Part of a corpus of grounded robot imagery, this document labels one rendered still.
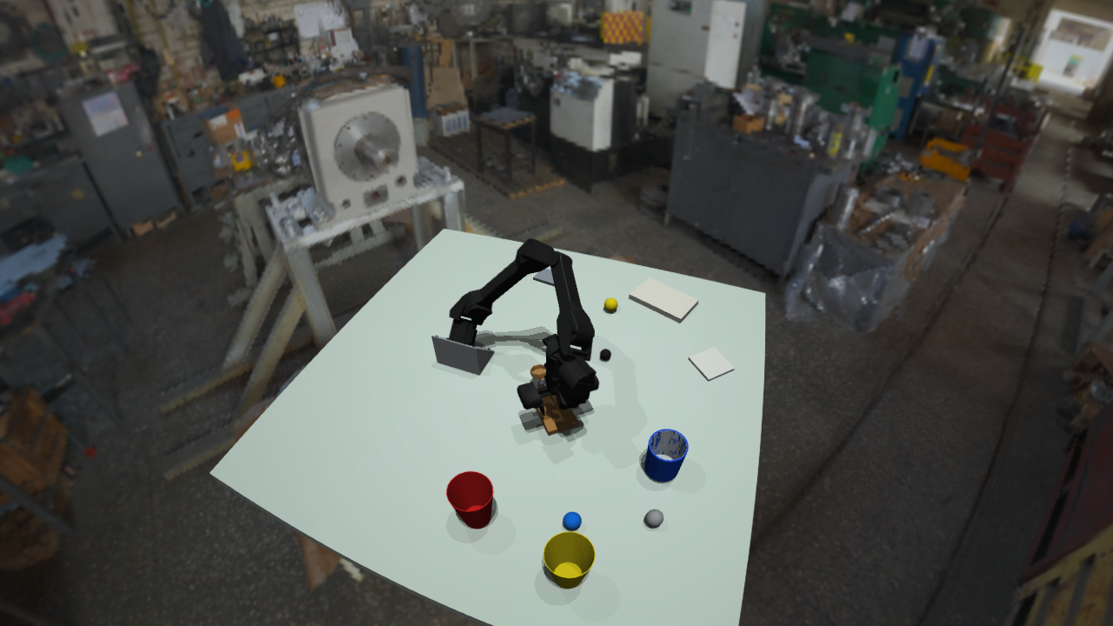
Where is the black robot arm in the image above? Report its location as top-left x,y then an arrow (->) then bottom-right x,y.
446,238 -> 595,410

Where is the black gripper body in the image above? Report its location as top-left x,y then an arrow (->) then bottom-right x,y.
518,363 -> 599,410

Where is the olive yellow cup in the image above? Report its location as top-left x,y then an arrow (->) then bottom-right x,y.
543,531 -> 595,589

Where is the blue mug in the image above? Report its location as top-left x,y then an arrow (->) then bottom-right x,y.
644,429 -> 689,483

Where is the dark red cup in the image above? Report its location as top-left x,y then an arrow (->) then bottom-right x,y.
446,471 -> 494,529

